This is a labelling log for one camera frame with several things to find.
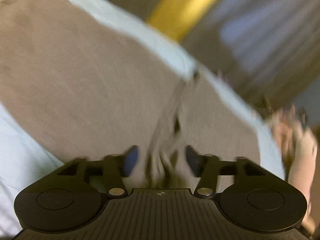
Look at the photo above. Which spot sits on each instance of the grey curtain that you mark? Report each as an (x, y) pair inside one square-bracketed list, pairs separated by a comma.
[(268, 49)]

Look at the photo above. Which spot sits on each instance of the grey sweatpants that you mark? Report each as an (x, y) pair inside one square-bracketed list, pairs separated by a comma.
[(82, 89)]

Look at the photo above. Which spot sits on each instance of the light blue mushroom bedsheet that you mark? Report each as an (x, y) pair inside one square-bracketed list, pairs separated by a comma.
[(24, 161)]

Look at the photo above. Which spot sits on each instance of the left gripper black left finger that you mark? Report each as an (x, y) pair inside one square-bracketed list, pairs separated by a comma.
[(105, 175)]

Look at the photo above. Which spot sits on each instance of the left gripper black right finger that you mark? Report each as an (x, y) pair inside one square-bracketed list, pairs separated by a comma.
[(210, 167)]

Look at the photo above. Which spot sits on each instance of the yellow curtain stripe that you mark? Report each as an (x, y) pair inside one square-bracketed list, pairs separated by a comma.
[(175, 18)]

